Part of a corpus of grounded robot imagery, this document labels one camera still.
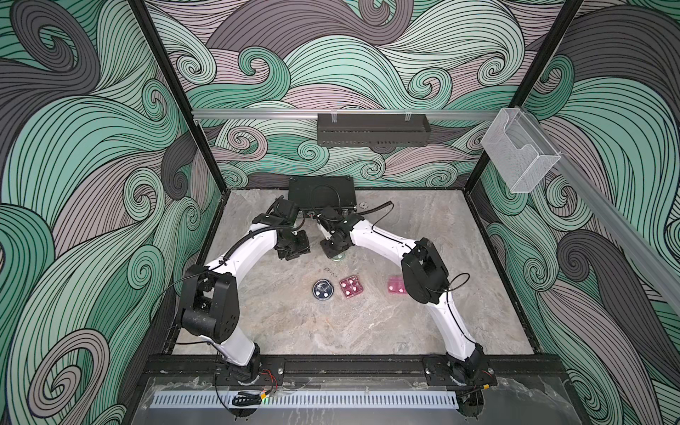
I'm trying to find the round dark blue pillbox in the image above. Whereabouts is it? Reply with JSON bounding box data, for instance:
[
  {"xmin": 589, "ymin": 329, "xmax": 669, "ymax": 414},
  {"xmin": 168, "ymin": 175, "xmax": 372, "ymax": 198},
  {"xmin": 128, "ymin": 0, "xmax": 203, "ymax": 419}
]
[{"xmin": 312, "ymin": 279, "xmax": 335, "ymax": 301}]

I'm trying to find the dark pink square pillbox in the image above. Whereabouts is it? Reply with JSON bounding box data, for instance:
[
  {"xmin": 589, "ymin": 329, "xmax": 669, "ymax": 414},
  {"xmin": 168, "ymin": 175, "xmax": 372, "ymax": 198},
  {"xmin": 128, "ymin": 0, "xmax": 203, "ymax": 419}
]
[{"xmin": 339, "ymin": 274, "xmax": 364, "ymax": 299}]

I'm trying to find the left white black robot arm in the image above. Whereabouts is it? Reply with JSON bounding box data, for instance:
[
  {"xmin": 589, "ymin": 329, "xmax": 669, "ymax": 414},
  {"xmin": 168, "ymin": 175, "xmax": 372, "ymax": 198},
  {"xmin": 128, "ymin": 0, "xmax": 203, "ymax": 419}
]
[{"xmin": 178, "ymin": 197, "xmax": 310, "ymax": 383}]

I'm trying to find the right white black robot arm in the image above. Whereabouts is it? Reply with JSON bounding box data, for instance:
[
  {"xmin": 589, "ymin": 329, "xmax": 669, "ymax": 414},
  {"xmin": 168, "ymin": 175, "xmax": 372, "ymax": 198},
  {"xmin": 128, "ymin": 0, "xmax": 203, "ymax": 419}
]
[{"xmin": 312, "ymin": 206, "xmax": 494, "ymax": 387}]

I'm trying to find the black hard carrying case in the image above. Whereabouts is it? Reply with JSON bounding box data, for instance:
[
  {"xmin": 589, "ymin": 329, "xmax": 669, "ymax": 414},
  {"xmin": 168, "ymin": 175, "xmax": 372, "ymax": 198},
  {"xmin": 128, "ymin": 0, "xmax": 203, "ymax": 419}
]
[{"xmin": 288, "ymin": 176, "xmax": 357, "ymax": 214}]

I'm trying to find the light pink square pillbox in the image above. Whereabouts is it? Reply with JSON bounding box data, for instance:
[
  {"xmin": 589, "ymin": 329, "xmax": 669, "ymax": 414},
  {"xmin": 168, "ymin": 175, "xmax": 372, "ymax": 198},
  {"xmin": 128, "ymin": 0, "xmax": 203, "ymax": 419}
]
[{"xmin": 387, "ymin": 274, "xmax": 407, "ymax": 295}]

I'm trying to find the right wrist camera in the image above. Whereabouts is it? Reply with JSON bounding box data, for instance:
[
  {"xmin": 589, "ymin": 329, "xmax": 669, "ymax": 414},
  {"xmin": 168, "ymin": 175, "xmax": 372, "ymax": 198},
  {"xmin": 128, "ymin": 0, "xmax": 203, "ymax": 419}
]
[{"xmin": 316, "ymin": 206, "xmax": 343, "ymax": 232}]

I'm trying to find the black perforated wall tray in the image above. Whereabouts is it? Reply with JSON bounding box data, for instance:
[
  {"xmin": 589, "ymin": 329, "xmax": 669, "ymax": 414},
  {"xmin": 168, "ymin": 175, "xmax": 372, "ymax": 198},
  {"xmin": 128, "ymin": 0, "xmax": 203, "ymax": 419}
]
[{"xmin": 316, "ymin": 114, "xmax": 432, "ymax": 148}]

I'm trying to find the aluminium wall rail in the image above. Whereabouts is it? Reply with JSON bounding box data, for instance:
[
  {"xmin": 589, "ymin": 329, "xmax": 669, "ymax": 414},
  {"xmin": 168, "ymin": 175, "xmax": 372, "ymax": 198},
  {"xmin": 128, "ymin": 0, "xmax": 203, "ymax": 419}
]
[{"xmin": 192, "ymin": 108, "xmax": 499, "ymax": 121}]

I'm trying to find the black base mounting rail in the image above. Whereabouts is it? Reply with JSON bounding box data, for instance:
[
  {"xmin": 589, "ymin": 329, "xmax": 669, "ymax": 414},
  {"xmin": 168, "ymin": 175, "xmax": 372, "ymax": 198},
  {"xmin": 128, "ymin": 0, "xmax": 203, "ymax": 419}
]
[{"xmin": 143, "ymin": 354, "xmax": 566, "ymax": 387}]

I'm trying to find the clear plastic wall bin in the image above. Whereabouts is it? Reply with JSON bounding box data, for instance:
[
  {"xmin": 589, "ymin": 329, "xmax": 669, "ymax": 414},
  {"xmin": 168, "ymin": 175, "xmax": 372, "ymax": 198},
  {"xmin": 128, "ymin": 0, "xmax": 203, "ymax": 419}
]
[{"xmin": 482, "ymin": 107, "xmax": 561, "ymax": 193}]

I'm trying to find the white slotted cable duct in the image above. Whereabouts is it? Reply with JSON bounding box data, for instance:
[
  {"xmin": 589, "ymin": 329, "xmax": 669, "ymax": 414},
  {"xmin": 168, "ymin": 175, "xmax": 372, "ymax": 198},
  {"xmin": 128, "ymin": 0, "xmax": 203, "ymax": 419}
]
[{"xmin": 150, "ymin": 390, "xmax": 459, "ymax": 409}]

